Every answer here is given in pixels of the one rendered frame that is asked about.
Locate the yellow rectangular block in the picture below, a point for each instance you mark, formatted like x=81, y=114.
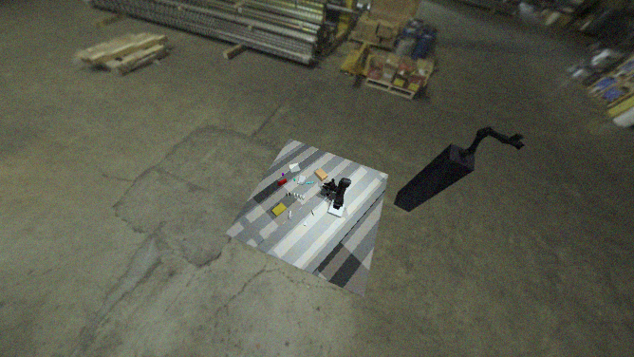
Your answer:
x=279, y=209

